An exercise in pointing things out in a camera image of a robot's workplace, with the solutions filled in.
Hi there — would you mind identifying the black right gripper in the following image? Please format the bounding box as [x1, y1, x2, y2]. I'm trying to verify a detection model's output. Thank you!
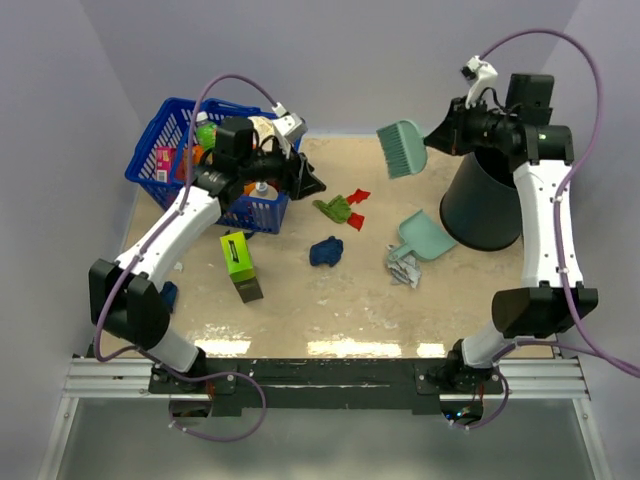
[423, 94, 514, 157]

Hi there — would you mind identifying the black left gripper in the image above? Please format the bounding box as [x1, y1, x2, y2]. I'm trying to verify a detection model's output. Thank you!
[240, 136, 327, 201]

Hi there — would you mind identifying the green paper scrap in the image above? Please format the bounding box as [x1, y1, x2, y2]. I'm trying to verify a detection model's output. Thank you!
[312, 195, 352, 224]

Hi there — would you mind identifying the teal hand brush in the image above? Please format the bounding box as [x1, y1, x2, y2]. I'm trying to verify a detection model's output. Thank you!
[376, 119, 428, 179]

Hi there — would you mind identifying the teal plastic dustpan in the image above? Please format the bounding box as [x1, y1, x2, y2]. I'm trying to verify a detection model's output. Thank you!
[387, 210, 457, 262]

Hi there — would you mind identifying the grey paper scrap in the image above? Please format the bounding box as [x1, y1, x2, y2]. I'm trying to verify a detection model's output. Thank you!
[386, 245, 422, 289]

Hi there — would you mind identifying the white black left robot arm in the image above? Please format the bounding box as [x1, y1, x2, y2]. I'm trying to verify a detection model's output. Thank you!
[89, 113, 326, 392]

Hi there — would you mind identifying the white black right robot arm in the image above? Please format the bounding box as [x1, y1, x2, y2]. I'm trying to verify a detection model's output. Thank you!
[424, 74, 598, 393]

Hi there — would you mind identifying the beige pump soap bottle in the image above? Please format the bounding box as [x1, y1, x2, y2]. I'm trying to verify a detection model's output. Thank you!
[248, 182, 279, 201]

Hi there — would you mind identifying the dark round trash bin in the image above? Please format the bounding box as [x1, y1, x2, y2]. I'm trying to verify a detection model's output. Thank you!
[439, 148, 522, 252]

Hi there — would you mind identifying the green black razor box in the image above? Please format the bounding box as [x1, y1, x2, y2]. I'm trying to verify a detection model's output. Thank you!
[220, 232, 263, 303]

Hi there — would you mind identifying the green drink bottle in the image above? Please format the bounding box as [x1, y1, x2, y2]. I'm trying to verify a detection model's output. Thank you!
[195, 111, 217, 151]

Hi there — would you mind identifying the pink small box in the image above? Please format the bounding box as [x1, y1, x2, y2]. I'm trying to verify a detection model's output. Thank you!
[155, 146, 176, 184]

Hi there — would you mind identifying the blue plastic shopping basket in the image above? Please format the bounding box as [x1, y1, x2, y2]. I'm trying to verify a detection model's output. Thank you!
[125, 97, 289, 234]

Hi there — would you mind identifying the dark blue paper scrap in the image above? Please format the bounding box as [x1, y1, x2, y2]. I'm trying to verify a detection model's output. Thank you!
[160, 281, 179, 314]

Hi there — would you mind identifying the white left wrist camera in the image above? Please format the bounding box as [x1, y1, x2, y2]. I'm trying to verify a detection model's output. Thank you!
[272, 102, 308, 145]

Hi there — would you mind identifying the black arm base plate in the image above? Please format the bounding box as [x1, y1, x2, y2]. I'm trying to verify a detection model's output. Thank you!
[149, 358, 503, 417]

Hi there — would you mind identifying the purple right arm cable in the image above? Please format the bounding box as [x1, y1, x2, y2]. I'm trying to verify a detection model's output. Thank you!
[448, 28, 640, 431]

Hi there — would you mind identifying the aluminium table frame rail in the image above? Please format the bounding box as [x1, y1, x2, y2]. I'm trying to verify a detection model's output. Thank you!
[38, 358, 613, 479]

